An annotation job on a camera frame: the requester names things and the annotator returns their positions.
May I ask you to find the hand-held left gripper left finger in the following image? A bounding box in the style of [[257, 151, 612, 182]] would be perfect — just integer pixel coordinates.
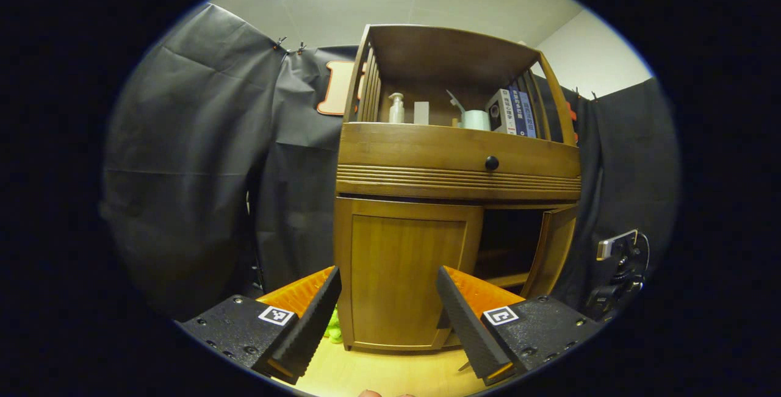
[[176, 266, 342, 385]]

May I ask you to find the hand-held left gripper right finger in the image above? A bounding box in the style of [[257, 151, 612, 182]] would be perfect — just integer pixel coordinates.
[[436, 265, 603, 387]]

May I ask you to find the wooden shoe cabinet door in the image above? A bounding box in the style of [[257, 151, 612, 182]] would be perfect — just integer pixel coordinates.
[[520, 204, 579, 300], [334, 197, 484, 352]]

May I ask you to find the wooden double-door shoe cabinet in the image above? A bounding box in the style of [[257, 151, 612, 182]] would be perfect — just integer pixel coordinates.
[[333, 24, 582, 354]]

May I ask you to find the green toy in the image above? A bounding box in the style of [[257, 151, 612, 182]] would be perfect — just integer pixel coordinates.
[[323, 306, 344, 344]]

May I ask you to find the wooden inner shelf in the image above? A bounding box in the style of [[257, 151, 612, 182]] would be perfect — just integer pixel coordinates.
[[476, 248, 531, 289]]

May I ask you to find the wooden ribbed drawer front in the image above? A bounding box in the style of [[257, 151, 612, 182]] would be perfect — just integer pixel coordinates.
[[335, 121, 582, 202]]

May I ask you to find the mint green cup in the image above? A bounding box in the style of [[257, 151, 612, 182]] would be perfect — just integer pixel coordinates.
[[461, 110, 491, 131]]

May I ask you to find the grey and white book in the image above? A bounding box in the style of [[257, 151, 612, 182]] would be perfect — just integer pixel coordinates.
[[486, 88, 517, 135]]

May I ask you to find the light blue book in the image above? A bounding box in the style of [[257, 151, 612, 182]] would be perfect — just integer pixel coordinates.
[[519, 90, 538, 138]]

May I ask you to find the dark blue book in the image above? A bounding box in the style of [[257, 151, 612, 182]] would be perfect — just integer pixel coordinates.
[[508, 86, 527, 137]]

